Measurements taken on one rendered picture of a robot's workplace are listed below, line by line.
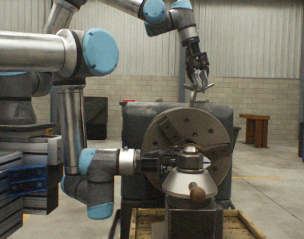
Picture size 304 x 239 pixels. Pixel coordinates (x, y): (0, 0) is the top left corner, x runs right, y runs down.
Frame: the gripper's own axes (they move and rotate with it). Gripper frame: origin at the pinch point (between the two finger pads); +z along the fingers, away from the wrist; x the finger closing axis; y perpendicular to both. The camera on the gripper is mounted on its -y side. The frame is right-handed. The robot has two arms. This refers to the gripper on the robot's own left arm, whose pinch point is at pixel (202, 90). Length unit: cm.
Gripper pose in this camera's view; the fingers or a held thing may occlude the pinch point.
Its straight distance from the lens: 114.9
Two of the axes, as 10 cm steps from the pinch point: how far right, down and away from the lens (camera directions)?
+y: 0.3, 0.6, -10.0
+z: 2.7, 9.6, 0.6
